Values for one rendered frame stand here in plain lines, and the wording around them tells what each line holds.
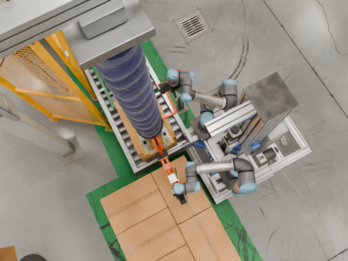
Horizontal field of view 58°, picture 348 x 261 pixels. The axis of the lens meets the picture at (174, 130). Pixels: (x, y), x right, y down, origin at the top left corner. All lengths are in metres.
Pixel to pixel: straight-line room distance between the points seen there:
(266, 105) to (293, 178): 2.19
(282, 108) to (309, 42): 2.80
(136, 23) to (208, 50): 3.27
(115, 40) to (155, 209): 2.40
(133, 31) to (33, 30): 0.33
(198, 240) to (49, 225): 1.84
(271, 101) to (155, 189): 1.76
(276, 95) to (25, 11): 1.45
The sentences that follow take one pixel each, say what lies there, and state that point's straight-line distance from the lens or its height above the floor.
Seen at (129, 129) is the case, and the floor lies 0.95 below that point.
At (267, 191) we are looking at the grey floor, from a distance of 3.98.
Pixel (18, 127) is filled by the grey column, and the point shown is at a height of 1.27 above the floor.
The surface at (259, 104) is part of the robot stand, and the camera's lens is 1.99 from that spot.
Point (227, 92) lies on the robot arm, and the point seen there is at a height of 1.65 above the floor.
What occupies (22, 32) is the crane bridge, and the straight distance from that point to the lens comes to 1.12.
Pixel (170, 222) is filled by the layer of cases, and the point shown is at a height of 0.54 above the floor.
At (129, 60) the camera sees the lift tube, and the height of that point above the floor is 2.66.
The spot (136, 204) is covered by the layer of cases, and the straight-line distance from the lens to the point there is 3.36.
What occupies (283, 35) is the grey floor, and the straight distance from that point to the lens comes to 4.70.
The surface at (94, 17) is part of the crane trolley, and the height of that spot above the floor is 2.96.
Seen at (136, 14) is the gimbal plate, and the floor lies 2.87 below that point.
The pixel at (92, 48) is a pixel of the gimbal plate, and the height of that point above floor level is 2.87.
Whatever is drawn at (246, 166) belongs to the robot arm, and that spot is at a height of 1.68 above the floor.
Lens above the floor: 3.86
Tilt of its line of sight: 75 degrees down
